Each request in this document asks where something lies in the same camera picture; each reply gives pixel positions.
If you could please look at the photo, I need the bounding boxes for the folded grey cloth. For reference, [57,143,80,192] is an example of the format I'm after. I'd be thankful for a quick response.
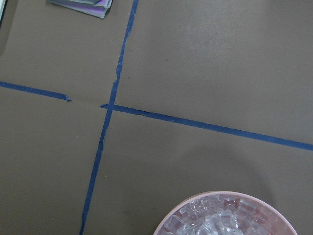
[49,0,112,19]

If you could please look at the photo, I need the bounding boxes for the clear ice cubes pile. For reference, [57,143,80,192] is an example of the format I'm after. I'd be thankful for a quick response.
[162,194,287,235]

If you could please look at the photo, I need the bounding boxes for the pink bowl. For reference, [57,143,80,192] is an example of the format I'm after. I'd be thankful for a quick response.
[153,190,298,235]

